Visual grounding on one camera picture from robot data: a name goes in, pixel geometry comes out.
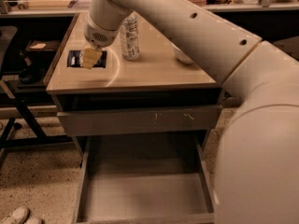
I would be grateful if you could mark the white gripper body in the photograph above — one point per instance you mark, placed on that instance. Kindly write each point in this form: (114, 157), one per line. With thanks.
(99, 34)

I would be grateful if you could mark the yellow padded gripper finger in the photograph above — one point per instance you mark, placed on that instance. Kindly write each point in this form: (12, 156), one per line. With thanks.
(90, 56)

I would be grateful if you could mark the dark blue rxbar wrapper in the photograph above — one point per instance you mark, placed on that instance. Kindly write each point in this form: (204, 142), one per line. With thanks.
(74, 59)

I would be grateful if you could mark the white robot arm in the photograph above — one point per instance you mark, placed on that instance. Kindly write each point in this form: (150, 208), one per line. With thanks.
(257, 165)

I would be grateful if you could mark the grey drawer cabinet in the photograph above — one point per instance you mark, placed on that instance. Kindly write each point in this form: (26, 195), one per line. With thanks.
(156, 80)

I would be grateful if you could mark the grey upper drawer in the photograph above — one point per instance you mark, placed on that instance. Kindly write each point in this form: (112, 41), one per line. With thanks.
(140, 120)

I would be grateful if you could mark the open middle drawer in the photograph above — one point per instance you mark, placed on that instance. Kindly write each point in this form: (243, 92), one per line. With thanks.
(151, 178)

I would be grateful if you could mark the clear plastic water bottle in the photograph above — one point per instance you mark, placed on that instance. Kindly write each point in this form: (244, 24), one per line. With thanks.
(129, 38)

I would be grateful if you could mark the brown box on shelf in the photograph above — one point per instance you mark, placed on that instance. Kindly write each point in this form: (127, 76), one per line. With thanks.
(36, 45)

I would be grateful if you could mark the black bag under desk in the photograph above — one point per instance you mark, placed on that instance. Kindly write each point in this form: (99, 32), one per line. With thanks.
(31, 73)

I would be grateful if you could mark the white ceramic bowl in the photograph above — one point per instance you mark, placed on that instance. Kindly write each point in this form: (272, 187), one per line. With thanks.
(181, 56)

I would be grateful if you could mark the white shoe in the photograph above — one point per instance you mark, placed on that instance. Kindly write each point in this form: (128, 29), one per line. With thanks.
(34, 220)
(18, 216)

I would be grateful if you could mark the black chair frame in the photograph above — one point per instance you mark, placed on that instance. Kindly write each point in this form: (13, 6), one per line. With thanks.
(7, 34)

